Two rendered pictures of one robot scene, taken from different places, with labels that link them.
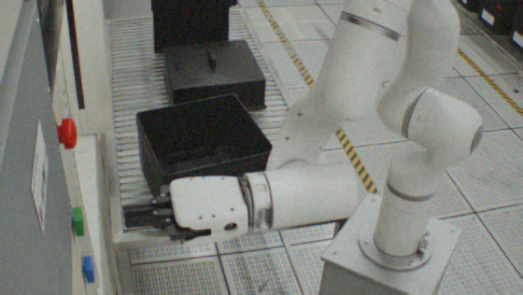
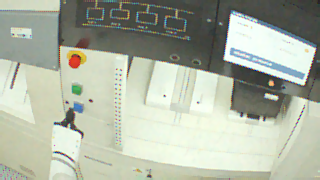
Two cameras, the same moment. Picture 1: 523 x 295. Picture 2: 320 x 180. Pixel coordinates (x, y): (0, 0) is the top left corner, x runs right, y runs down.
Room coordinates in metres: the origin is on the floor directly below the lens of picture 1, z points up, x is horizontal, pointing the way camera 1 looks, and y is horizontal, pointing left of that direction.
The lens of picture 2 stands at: (1.12, -0.48, 2.65)
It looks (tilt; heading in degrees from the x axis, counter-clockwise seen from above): 58 degrees down; 111
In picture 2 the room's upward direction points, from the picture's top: 7 degrees clockwise
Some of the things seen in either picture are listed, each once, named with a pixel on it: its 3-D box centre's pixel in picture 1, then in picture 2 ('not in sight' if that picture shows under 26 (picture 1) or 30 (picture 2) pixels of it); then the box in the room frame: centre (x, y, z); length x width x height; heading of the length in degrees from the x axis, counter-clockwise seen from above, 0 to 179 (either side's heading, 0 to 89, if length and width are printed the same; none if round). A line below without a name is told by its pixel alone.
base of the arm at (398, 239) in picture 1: (403, 214); not in sight; (1.04, -0.33, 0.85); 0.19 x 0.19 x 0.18
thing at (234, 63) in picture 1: (211, 71); not in sight; (1.70, 0.18, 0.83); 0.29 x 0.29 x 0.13; 16
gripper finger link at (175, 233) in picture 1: (190, 223); not in sight; (0.61, 0.10, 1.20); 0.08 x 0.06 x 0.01; 147
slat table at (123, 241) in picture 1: (196, 182); not in sight; (1.69, 0.24, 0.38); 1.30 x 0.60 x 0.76; 16
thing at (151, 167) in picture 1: (202, 159); not in sight; (1.22, 0.16, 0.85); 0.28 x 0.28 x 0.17; 25
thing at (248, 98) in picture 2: not in sight; (263, 72); (1.04, 0.70, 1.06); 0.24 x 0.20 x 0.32; 16
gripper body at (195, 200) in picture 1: (211, 206); (65, 146); (0.64, 0.07, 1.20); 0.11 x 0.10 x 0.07; 106
